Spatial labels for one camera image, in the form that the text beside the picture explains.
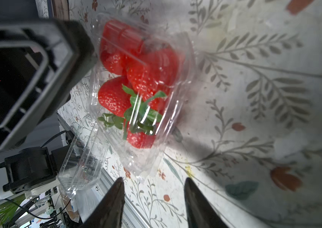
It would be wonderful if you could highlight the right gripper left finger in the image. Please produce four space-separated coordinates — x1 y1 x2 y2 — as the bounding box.
79 177 125 228

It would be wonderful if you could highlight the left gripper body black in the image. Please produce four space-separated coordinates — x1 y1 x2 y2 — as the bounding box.
0 19 95 151

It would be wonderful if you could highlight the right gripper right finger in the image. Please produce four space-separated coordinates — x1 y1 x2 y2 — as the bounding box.
184 178 228 228

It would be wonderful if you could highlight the clear clamshell container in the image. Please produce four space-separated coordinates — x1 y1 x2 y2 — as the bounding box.
89 12 197 179
58 114 109 199

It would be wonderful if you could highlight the red strawberry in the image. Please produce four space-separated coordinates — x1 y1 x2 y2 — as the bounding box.
98 76 132 117
100 20 148 56
126 47 185 101
100 50 127 76

